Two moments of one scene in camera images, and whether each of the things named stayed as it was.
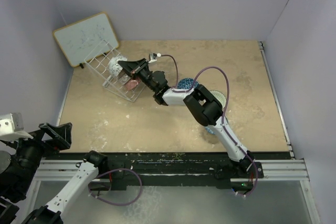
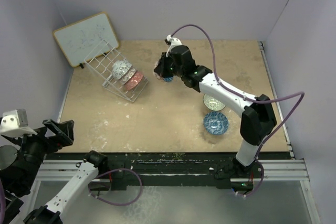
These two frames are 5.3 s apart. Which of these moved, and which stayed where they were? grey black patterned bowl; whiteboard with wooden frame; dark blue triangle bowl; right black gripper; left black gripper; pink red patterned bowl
Moved: grey black patterned bowl; right black gripper; dark blue triangle bowl
Stayed: pink red patterned bowl; left black gripper; whiteboard with wooden frame
